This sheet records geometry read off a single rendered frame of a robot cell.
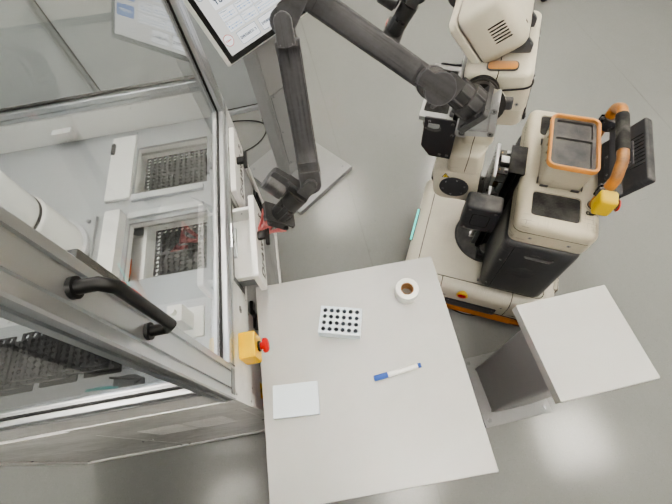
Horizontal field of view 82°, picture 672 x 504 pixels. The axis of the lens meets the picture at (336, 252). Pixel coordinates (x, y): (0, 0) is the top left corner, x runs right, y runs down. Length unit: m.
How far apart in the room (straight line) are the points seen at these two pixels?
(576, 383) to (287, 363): 0.80
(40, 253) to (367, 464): 0.90
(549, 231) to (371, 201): 1.19
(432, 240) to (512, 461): 1.00
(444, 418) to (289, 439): 0.42
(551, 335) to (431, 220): 0.88
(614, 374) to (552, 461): 0.79
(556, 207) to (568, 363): 0.49
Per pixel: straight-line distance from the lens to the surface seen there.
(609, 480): 2.13
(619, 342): 1.38
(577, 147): 1.50
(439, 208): 2.00
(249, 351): 1.07
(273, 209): 1.15
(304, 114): 1.02
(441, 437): 1.16
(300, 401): 1.15
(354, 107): 2.87
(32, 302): 0.47
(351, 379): 1.16
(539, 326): 1.30
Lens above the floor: 1.90
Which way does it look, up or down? 61 degrees down
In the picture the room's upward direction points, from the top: 10 degrees counter-clockwise
